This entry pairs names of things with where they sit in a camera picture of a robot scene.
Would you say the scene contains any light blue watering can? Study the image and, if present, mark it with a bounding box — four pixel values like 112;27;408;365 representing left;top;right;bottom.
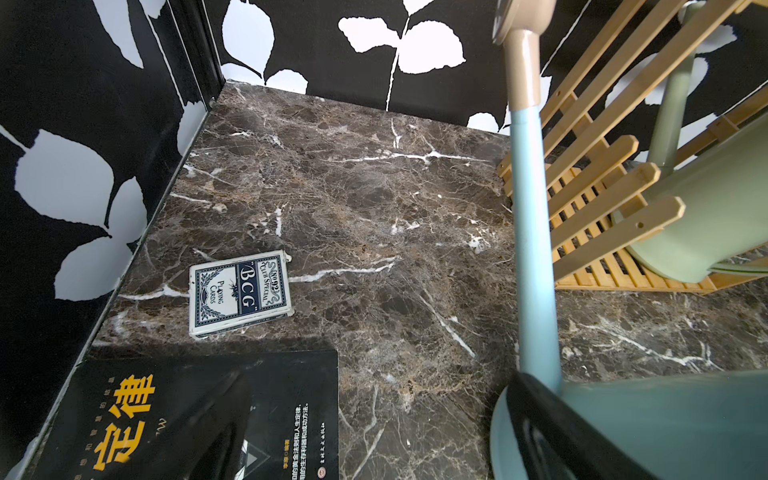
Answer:
490;1;767;479

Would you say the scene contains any blue playing card box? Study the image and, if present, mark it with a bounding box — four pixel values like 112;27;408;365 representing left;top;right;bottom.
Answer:
189;250;294;339

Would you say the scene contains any sage green watering can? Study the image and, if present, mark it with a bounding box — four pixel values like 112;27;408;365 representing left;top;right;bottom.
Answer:
627;25;767;283

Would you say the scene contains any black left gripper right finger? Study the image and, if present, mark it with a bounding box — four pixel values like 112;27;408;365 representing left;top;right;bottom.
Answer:
507;372;654;479

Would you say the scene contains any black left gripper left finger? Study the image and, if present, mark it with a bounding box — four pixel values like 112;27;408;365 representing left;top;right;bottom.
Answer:
113;371;251;479

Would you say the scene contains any black book yellow lettering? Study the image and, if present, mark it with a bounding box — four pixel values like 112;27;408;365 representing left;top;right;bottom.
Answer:
32;350;339;479

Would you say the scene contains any wooden slatted shelf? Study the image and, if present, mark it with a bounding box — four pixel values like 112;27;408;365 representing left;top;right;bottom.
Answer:
493;1;767;293

